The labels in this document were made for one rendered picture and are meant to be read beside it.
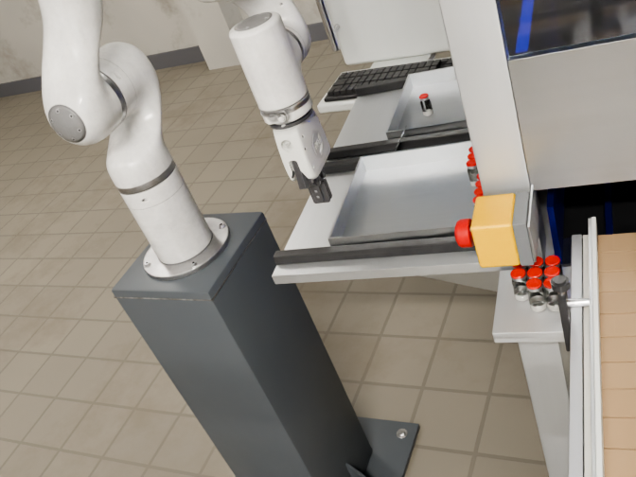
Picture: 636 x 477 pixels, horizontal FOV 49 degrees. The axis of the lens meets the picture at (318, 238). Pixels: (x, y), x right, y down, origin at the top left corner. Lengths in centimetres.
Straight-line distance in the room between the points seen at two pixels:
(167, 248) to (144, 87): 31
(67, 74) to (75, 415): 170
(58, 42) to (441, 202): 69
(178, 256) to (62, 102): 38
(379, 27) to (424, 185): 83
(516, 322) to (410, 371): 121
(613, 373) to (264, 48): 64
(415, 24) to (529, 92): 112
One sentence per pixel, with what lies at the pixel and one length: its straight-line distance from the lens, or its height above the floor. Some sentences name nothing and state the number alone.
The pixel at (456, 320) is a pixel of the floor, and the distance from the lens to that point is 229.
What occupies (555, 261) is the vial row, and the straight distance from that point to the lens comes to 101.
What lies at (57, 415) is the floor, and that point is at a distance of 276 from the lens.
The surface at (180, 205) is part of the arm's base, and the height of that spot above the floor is 98.
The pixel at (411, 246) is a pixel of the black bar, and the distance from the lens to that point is 114.
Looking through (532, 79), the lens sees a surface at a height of 118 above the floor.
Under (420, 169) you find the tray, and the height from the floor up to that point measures 88.
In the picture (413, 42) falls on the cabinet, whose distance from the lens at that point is 203.
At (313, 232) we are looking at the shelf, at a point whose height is 88.
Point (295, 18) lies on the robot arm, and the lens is 115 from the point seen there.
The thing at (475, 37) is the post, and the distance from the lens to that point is 88.
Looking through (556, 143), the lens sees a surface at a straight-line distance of 95.
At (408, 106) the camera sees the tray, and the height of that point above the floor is 88.
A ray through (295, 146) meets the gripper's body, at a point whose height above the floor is 110.
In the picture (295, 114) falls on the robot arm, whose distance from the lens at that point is 110.
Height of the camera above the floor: 158
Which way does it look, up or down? 34 degrees down
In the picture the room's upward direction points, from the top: 23 degrees counter-clockwise
